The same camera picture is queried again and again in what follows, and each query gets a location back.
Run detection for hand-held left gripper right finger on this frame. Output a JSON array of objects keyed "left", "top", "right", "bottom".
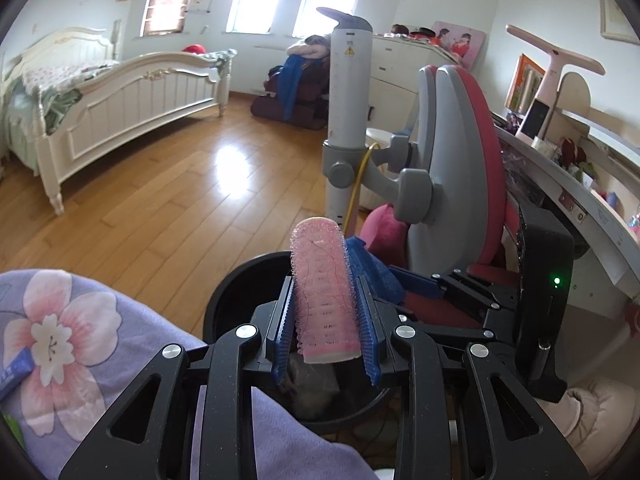
[{"left": 355, "top": 275, "right": 590, "bottom": 480}]

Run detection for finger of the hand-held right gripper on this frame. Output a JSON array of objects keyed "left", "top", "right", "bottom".
[
  {"left": 347, "top": 237, "right": 516, "bottom": 343},
  {"left": 390, "top": 267, "right": 521, "bottom": 333}
]

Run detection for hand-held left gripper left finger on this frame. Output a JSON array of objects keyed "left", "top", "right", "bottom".
[{"left": 59, "top": 275, "right": 296, "bottom": 480}]

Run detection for pink hair roller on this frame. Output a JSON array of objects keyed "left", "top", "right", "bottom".
[{"left": 290, "top": 217, "right": 362, "bottom": 365}]

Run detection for black round bin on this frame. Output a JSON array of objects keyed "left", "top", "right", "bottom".
[{"left": 202, "top": 251, "right": 396, "bottom": 433}]

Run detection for magenta cushion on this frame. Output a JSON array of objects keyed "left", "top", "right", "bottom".
[{"left": 360, "top": 205, "right": 408, "bottom": 268}]

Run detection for white curved desk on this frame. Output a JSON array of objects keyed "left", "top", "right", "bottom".
[{"left": 492, "top": 70, "right": 640, "bottom": 341}]

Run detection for cream plush cushion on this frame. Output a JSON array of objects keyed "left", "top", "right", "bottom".
[{"left": 550, "top": 375, "right": 640, "bottom": 476}]

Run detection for grey and red chair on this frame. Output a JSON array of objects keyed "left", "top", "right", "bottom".
[{"left": 322, "top": 64, "right": 521, "bottom": 321}]

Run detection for purple flower printed tablecloth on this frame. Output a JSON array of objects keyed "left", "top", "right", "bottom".
[{"left": 0, "top": 269, "right": 381, "bottom": 480}]

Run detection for white tower fan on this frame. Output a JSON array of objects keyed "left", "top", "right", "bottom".
[{"left": 316, "top": 6, "right": 376, "bottom": 231}]

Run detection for dark maroon massage chair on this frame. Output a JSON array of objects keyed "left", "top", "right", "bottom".
[{"left": 251, "top": 34, "right": 333, "bottom": 131}]

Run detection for blue cloth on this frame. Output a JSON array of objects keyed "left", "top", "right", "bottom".
[{"left": 280, "top": 55, "right": 321, "bottom": 121}]

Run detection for white dresser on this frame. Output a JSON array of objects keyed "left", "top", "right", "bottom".
[{"left": 370, "top": 32, "right": 461, "bottom": 111}]

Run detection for upright colourful books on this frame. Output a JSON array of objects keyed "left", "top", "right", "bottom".
[{"left": 505, "top": 53, "right": 546, "bottom": 113}]

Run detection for pink framed poster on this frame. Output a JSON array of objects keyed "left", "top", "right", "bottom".
[{"left": 431, "top": 21, "right": 487, "bottom": 70}]

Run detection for white desk lamp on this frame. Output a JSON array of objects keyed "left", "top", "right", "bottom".
[{"left": 505, "top": 24, "right": 620, "bottom": 147}]

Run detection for cream wooden bed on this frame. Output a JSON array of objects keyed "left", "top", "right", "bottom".
[{"left": 0, "top": 27, "right": 238, "bottom": 216}]

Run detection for yellow cable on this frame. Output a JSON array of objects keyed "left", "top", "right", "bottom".
[{"left": 345, "top": 142, "right": 381, "bottom": 231}]

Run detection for white framed wall picture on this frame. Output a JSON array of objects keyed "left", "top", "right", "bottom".
[{"left": 597, "top": 0, "right": 640, "bottom": 43}]

